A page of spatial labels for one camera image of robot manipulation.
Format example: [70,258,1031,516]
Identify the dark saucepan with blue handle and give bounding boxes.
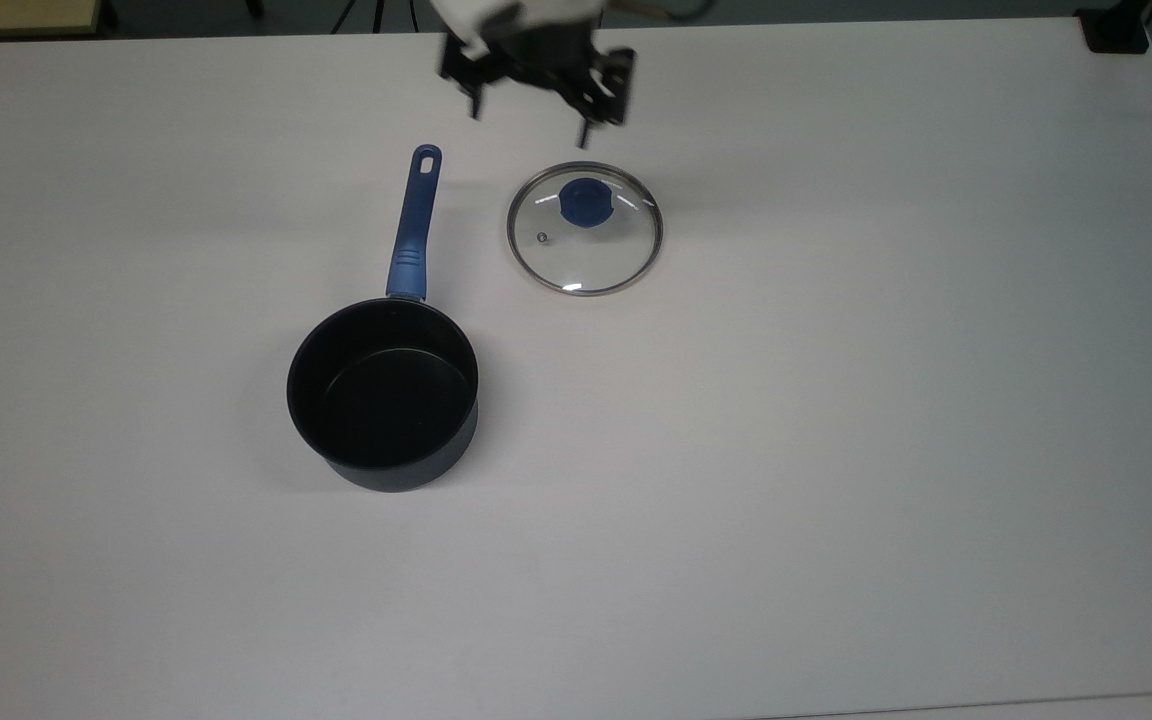
[285,144,482,494]

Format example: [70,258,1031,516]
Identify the wooden desk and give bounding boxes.
[0,0,103,42]

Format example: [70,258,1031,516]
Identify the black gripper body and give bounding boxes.
[479,12,604,88]

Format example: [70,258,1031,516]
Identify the black tripod legs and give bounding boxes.
[330,0,389,33]

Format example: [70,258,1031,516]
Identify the glass lid with blue knob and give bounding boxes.
[505,160,665,298]

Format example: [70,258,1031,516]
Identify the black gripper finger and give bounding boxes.
[438,34,508,122]
[560,47,637,151]

